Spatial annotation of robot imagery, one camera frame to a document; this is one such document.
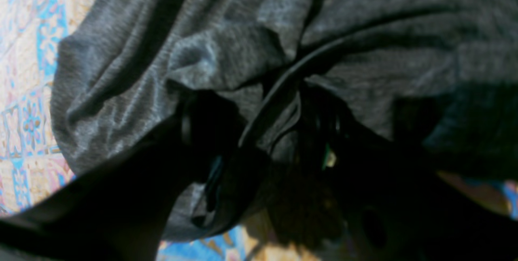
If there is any grey t-shirt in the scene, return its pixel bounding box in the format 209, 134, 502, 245
51, 0, 518, 242

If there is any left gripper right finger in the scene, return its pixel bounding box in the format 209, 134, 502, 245
299, 85, 517, 261

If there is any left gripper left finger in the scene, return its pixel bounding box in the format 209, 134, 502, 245
1, 91, 243, 261

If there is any patterned tablecloth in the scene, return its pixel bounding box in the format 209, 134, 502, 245
1, 0, 517, 261

